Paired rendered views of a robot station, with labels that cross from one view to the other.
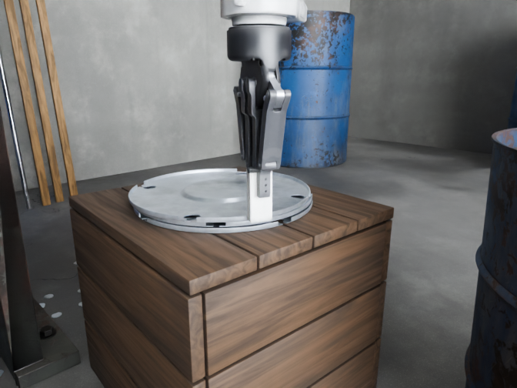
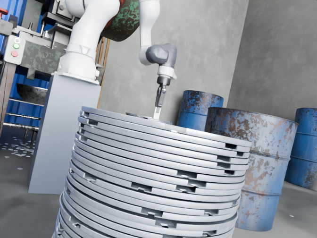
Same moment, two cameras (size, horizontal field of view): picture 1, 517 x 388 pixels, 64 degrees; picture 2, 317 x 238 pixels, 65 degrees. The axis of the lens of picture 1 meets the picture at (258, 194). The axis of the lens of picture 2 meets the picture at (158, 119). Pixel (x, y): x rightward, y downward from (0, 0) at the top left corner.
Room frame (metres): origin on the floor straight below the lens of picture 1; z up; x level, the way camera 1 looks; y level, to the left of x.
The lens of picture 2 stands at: (-0.85, -0.20, 0.35)
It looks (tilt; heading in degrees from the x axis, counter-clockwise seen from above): 1 degrees up; 7
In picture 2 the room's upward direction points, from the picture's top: 12 degrees clockwise
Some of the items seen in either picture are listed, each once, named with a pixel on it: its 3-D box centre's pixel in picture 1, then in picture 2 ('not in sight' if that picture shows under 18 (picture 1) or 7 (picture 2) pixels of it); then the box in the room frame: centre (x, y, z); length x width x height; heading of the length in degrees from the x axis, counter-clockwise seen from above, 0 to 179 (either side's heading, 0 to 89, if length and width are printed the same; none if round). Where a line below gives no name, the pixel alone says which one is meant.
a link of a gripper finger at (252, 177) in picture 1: (260, 195); (156, 113); (0.51, 0.00, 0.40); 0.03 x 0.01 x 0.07; 111
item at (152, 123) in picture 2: not in sight; (165, 125); (-0.41, -0.15, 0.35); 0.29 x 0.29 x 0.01
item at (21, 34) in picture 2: not in sight; (53, 51); (0.71, 0.81, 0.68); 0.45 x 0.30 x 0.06; 134
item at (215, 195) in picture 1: (221, 190); (148, 117); (0.66, 0.06, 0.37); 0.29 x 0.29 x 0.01
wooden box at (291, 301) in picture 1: (226, 295); not in sight; (0.66, 0.06, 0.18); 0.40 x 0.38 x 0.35; 40
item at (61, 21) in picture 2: not in sight; (58, 24); (0.71, 0.81, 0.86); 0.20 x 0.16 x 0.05; 134
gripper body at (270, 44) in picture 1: (258, 67); (162, 85); (0.52, 0.00, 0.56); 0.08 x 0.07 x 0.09; 21
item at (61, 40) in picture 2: not in sight; (61, 41); (0.58, 0.69, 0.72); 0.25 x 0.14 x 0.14; 44
